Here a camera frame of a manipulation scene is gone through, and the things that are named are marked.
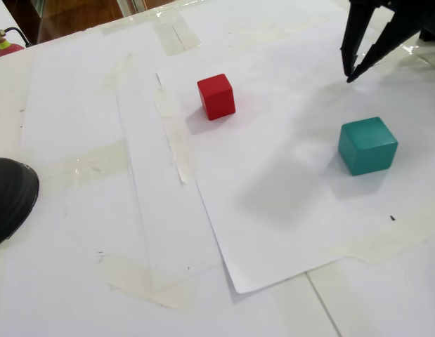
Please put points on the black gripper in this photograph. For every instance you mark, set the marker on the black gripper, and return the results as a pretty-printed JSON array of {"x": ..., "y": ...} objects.
[{"x": 386, "y": 12}]

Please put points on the teal blue cube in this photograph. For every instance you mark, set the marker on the teal blue cube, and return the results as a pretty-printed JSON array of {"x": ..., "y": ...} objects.
[{"x": 366, "y": 147}]

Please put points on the red cube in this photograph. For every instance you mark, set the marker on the red cube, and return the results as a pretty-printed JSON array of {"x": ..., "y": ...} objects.
[{"x": 217, "y": 100}]

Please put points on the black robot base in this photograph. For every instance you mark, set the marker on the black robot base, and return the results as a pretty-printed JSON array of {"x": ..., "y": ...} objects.
[{"x": 433, "y": 33}]

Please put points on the white paper sheet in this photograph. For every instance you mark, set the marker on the white paper sheet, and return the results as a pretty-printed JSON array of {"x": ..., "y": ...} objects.
[
  {"x": 291, "y": 210},
  {"x": 80, "y": 105}
]

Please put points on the clear tape strip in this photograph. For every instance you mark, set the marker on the clear tape strip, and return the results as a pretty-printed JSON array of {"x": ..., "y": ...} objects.
[
  {"x": 175, "y": 140},
  {"x": 175, "y": 35},
  {"x": 94, "y": 161},
  {"x": 143, "y": 281},
  {"x": 382, "y": 245}
]

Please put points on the brown wooden cabinet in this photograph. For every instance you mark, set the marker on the brown wooden cabinet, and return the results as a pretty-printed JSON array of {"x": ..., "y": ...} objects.
[{"x": 69, "y": 17}]

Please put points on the red fire extinguisher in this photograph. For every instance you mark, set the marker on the red fire extinguisher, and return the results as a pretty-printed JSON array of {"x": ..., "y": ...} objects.
[{"x": 8, "y": 49}]

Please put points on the black rounded object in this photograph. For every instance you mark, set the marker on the black rounded object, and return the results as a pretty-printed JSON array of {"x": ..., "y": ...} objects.
[{"x": 10, "y": 200}]

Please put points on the silver metal frame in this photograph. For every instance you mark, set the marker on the silver metal frame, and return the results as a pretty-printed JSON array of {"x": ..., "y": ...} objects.
[{"x": 133, "y": 6}]

